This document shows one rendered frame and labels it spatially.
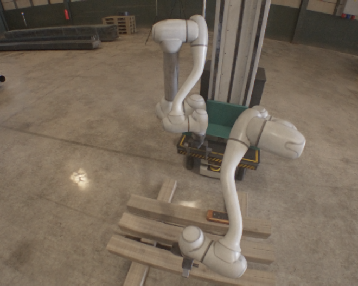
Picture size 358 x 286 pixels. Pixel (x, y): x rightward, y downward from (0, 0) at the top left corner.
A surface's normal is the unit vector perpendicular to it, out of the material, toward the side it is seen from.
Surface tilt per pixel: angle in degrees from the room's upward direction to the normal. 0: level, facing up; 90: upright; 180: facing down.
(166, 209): 0
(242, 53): 90
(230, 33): 90
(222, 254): 26
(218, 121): 90
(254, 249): 0
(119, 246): 0
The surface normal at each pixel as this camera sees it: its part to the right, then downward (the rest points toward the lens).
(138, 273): 0.04, -0.78
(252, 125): -0.41, -0.38
